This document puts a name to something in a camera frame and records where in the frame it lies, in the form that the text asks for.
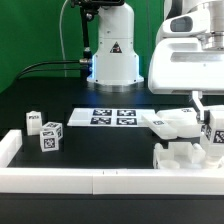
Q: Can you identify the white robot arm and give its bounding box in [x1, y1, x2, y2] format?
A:
[87, 0, 224, 121]

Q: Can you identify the black cable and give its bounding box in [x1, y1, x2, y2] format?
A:
[14, 59, 92, 81]

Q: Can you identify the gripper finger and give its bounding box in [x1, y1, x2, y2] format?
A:
[191, 91, 205, 122]

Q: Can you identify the white chair seat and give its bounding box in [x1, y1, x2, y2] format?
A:
[153, 142, 224, 169]

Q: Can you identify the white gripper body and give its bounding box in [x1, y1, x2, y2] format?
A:
[148, 6, 224, 95]

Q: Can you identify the white chair back piece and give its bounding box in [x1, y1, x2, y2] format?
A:
[156, 107, 202, 138]

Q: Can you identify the white U-shaped fence wall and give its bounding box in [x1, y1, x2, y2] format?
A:
[0, 130, 224, 195]

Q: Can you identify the white marker tag sheet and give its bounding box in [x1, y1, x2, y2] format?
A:
[67, 108, 155, 127]

